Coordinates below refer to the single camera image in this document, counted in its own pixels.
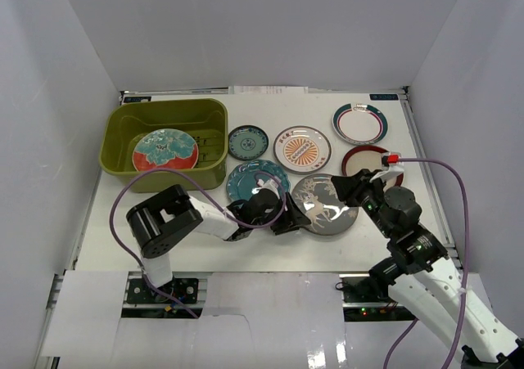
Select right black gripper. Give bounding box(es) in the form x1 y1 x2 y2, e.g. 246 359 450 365
330 169 395 240

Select grey plate with deer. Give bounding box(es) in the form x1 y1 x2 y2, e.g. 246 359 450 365
291 173 359 236

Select dark red rimmed plate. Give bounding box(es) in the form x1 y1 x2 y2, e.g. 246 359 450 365
341 145 390 176

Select white plate orange sunburst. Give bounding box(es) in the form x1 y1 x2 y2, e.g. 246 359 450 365
273 125 332 174

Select white plate teal maroon rim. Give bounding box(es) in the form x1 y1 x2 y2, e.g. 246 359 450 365
332 103 389 146

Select teal scalloped plate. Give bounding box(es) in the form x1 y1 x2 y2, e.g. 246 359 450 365
226 160 291 201

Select red plate with teal flowers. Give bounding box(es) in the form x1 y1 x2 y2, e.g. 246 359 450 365
132 128 199 171

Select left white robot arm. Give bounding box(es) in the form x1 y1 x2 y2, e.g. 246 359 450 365
126 183 310 303

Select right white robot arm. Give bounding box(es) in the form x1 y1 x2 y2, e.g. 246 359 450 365
331 169 523 368

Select olive green plastic bin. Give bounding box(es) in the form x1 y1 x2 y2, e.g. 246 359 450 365
99 98 228 189

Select small teal patterned plate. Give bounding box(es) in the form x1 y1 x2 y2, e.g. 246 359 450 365
228 124 269 161

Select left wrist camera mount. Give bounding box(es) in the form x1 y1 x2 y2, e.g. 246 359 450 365
252 171 281 198

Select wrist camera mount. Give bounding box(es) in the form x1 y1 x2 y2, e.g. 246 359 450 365
252 171 281 198
370 152 404 182

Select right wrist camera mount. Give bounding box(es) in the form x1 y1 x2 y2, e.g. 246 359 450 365
370 152 404 182

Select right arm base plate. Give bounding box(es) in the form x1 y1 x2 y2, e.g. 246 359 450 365
335 273 414 322

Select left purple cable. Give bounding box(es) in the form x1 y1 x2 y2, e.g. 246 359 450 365
108 168 287 319

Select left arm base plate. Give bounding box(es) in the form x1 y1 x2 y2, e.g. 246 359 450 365
121 277 202 319

